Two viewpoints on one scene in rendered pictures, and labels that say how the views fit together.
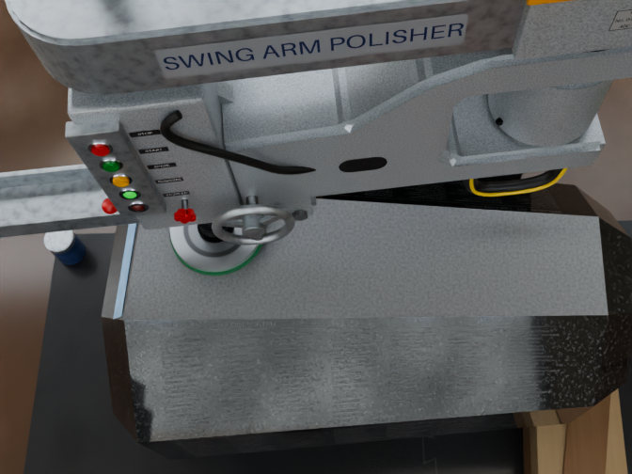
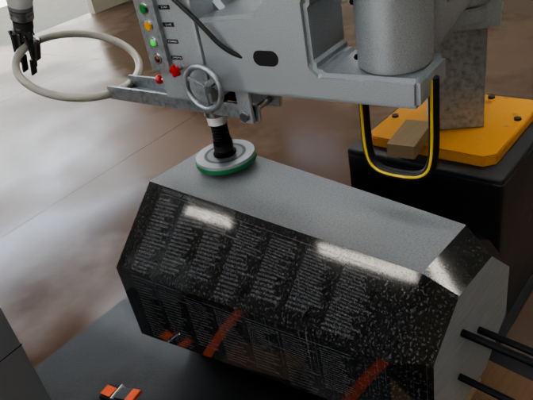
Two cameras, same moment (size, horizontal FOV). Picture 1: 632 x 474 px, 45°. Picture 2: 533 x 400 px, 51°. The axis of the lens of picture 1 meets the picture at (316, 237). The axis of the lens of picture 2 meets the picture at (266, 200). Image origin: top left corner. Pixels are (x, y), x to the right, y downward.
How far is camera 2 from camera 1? 1.34 m
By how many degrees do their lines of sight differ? 41
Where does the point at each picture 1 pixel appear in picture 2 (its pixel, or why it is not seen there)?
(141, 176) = (156, 25)
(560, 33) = not seen: outside the picture
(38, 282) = not seen: hidden behind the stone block
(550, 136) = (374, 59)
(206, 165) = (187, 31)
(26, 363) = not seen: hidden behind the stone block
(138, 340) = (149, 196)
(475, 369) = (312, 287)
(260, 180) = (216, 59)
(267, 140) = (217, 21)
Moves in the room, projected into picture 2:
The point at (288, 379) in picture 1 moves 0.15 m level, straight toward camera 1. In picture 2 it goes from (204, 251) to (186, 282)
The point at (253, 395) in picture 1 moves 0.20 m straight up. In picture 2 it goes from (182, 255) to (166, 205)
